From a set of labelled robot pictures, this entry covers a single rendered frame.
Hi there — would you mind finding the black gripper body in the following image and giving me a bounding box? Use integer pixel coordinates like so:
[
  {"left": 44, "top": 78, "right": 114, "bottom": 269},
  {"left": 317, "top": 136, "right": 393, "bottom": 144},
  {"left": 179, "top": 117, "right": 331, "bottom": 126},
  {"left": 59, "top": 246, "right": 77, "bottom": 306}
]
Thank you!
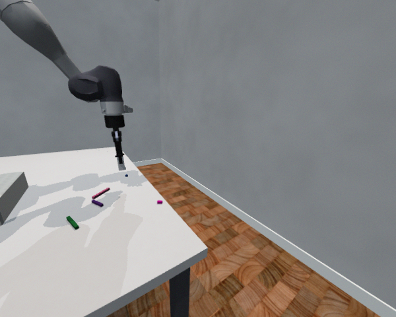
[{"left": 104, "top": 115, "right": 125, "bottom": 136}]

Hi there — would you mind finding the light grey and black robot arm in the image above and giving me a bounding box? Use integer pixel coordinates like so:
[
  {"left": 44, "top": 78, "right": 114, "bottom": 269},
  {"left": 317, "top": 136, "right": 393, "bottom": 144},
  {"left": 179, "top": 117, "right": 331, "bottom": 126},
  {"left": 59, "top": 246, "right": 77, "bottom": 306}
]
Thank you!
[{"left": 0, "top": 0, "right": 133, "bottom": 116}]

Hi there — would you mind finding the purple rod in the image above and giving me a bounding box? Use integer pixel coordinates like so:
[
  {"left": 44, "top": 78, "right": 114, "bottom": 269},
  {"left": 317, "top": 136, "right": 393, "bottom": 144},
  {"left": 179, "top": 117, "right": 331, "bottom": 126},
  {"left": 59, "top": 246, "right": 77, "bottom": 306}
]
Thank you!
[{"left": 92, "top": 199, "right": 104, "bottom": 207}]

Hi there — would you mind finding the green rod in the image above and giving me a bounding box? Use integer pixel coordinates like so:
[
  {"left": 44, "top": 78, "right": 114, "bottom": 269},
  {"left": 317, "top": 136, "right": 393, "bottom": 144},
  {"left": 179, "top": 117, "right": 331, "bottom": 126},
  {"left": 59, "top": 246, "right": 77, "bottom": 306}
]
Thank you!
[{"left": 66, "top": 216, "right": 79, "bottom": 230}]

